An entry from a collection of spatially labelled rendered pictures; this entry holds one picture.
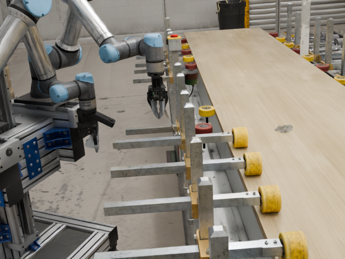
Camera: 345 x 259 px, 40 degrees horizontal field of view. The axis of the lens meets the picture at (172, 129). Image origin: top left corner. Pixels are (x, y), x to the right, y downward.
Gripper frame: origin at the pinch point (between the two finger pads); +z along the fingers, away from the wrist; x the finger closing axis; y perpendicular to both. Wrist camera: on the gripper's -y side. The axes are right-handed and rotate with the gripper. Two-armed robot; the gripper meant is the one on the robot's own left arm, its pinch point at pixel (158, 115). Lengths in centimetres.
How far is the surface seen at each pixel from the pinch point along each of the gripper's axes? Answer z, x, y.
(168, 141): 3.7, 3.5, 21.4
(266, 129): 8.6, 46.3, 3.0
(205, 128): 8.1, 20.3, -1.6
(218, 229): -17, 13, 116
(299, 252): 3, 34, 98
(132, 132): 17.9, -14.8, -28.2
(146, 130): 17.6, -7.8, -28.3
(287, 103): 9, 64, -31
